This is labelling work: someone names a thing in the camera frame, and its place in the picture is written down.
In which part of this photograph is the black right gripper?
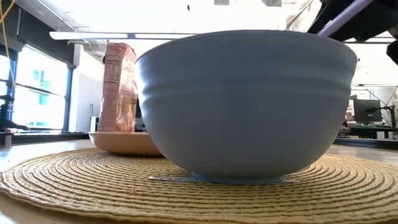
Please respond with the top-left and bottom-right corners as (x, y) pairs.
(307, 0), (398, 67)

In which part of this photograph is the purple spoon handle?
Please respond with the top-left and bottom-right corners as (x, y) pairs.
(317, 0), (374, 39)

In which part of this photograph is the dark background monitor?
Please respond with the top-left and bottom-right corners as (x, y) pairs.
(353, 98), (383, 123)

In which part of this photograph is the background desk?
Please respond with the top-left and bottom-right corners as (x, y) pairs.
(340, 122), (398, 139)

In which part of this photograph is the blue bowl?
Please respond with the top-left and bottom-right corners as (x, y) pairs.
(134, 29), (359, 186)

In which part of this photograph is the pink plate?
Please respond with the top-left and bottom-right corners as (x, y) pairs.
(88, 131), (163, 157)

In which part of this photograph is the round woven straw placemat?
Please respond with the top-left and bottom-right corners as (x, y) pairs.
(0, 147), (398, 224)

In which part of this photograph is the yellow cable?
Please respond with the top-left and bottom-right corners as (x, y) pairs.
(0, 0), (16, 90)

